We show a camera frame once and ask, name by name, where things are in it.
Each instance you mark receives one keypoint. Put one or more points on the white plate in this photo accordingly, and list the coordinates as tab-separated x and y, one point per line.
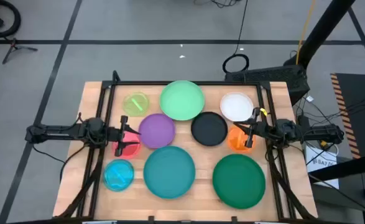
235	105

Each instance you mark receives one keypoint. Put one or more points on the small lime translucent plate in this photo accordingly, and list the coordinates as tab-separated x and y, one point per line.
135	104

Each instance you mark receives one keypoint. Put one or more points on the yellow plug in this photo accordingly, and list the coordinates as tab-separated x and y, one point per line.
324	144

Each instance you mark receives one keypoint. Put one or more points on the stack of green bowls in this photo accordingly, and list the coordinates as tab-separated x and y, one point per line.
182	100

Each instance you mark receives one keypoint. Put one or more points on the hazard striped black mat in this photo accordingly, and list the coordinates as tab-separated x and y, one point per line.
353	93

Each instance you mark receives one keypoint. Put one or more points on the purple plate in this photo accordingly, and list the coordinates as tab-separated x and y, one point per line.
157	130

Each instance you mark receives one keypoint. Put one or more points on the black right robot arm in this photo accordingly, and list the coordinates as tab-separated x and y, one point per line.
319	132

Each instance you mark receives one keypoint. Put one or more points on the black metal table frame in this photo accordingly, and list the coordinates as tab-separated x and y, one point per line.
185	83

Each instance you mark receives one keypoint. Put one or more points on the black metal beam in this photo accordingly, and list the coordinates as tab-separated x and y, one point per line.
350	166

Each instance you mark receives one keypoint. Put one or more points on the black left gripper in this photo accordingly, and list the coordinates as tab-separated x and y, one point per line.
120	135

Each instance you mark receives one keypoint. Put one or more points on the thick black pole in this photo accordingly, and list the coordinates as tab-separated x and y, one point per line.
322	28

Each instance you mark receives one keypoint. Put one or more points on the white printed sign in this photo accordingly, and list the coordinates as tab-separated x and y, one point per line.
319	163

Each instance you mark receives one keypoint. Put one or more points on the yellow tag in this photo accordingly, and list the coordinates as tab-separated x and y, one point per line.
263	111

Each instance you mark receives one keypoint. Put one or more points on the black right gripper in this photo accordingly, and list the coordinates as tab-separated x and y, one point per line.
258	129

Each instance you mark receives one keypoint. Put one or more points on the large dark green plate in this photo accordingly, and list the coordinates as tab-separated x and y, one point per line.
238	182

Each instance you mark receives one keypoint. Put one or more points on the small pink translucent plate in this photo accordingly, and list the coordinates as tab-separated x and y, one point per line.
131	151

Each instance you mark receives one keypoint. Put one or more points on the black plate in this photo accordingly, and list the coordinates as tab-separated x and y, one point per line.
209	129

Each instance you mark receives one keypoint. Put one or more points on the black tripod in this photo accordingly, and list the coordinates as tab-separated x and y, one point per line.
13	46

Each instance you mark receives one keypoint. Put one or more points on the large teal plate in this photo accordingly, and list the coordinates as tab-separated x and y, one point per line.
169	172

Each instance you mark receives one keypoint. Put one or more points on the small cyan translucent plate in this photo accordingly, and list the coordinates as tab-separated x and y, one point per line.
118	175

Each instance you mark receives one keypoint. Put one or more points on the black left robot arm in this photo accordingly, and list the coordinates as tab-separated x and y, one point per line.
61	130

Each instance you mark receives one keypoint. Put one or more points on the small orange translucent plate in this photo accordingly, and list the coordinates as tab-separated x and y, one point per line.
236	143

